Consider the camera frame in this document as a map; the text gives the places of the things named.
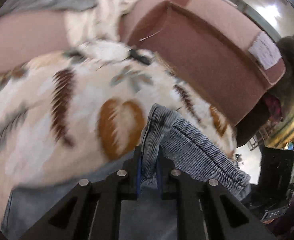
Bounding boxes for blue denim jeans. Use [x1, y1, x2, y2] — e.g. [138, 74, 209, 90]
[1, 103, 252, 240]

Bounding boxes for black box on floor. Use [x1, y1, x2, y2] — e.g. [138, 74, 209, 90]
[248, 147, 294, 220]

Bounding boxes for cream leaf print blanket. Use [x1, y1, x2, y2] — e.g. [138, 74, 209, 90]
[0, 40, 237, 223]

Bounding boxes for black hair clip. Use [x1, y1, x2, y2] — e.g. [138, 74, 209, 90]
[129, 49, 151, 66]

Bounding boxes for white floral crumpled sheet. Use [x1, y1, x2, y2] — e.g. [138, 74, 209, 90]
[64, 0, 140, 47]

